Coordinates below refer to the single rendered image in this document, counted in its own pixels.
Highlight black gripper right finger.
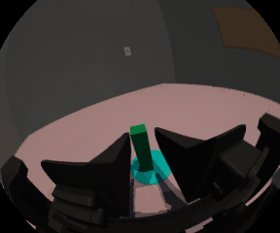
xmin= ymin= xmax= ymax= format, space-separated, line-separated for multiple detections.
xmin=155 ymin=124 xmax=246 ymax=203

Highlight green rectangular post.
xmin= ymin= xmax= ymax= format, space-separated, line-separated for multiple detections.
xmin=129 ymin=123 xmax=155 ymax=172

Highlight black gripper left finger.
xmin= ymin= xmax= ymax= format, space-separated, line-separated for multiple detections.
xmin=40 ymin=132 xmax=132 ymax=217

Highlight cyan circle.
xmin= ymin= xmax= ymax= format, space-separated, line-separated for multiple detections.
xmin=131 ymin=150 xmax=171 ymax=185

